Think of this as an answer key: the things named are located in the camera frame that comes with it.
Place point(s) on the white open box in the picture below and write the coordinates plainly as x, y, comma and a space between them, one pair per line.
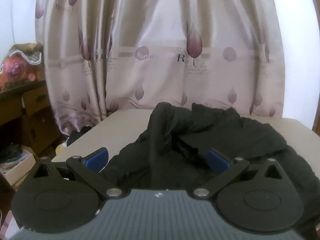
23, 165

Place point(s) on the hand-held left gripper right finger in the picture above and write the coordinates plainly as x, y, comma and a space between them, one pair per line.
219, 160

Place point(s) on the brown cardboard box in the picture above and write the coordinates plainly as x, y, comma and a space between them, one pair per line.
37, 131
35, 100

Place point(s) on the dark cloth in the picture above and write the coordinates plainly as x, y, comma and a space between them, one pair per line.
79, 133

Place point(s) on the leaf print curtain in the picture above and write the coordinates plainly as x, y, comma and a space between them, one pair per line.
160, 55

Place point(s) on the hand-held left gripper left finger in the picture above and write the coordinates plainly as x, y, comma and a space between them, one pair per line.
97, 162

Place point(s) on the black jacket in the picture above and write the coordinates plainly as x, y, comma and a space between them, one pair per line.
200, 125

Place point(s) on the floral cloth pile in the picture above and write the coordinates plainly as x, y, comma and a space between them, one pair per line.
20, 65

